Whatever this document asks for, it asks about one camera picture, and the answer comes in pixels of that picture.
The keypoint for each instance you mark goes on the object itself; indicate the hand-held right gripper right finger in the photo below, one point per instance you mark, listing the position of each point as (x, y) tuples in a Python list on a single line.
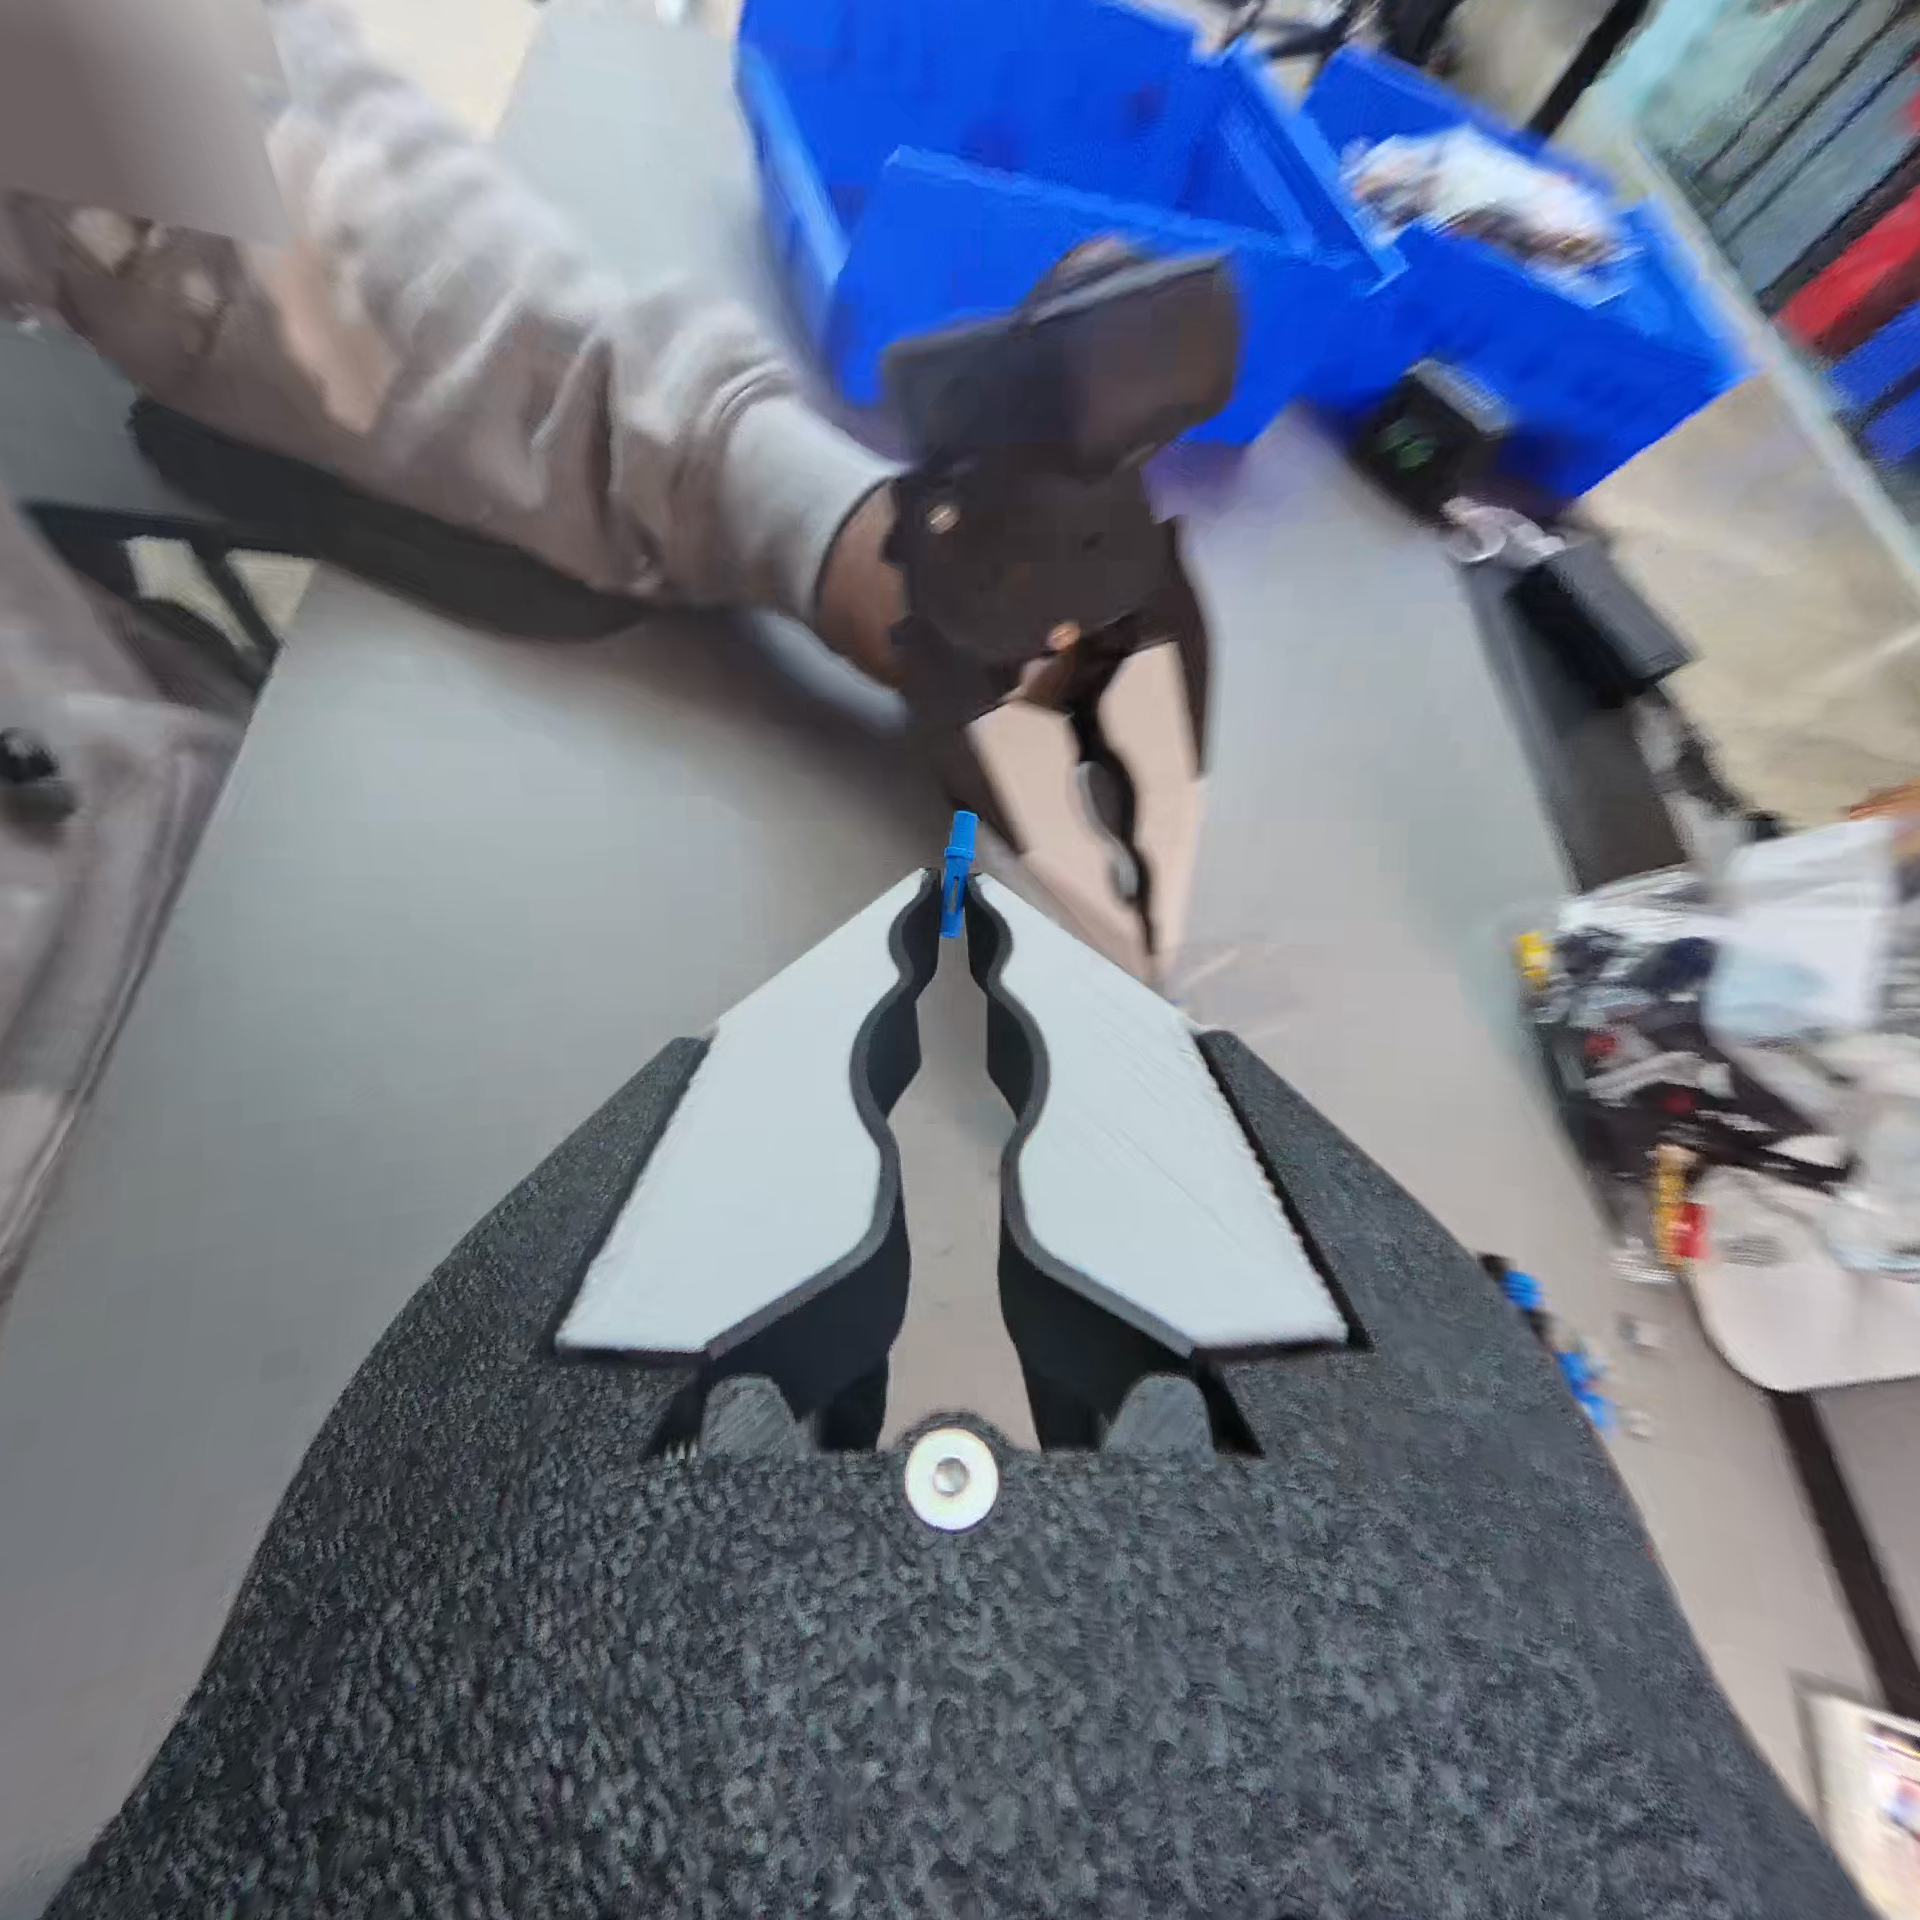
[(1154, 1184)]

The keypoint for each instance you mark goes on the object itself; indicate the printed paper sheet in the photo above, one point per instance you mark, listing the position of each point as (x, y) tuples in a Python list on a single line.
[(1875, 1798)]

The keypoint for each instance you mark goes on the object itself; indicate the small blue toy brick pin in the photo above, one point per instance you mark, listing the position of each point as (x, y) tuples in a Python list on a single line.
[(957, 873)]

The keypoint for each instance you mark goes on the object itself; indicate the scattered small blue bricks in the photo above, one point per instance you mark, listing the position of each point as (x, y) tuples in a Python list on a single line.
[(1568, 1358)]

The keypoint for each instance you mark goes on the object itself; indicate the blue plastic storage bin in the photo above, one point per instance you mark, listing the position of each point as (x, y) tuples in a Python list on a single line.
[(1559, 346), (1019, 134)]

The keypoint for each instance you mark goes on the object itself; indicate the small black device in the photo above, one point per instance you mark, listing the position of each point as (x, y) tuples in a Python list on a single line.
[(1424, 428)]

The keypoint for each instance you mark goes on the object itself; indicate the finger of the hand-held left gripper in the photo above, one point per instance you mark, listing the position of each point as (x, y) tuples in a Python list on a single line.
[(1193, 645), (1118, 810)]

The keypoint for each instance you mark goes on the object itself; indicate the person's left forearm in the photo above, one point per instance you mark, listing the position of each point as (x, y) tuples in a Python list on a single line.
[(525, 346)]

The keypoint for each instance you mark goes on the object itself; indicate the person's left hand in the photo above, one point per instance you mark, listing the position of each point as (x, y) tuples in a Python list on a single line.
[(863, 592)]

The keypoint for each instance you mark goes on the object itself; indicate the black box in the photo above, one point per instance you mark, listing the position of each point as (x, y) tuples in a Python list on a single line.
[(1602, 614)]

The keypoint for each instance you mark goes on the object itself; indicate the pile of clear parts bags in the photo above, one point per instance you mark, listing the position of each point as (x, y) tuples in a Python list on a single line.
[(1723, 1049)]

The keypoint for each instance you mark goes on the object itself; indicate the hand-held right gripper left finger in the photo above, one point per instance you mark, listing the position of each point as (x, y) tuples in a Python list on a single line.
[(721, 1201)]

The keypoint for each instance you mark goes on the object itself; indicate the grey desk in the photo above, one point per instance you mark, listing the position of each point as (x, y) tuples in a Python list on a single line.
[(451, 931)]

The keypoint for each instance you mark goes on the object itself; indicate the black chair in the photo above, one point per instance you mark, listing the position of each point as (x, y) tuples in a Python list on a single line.
[(376, 523)]

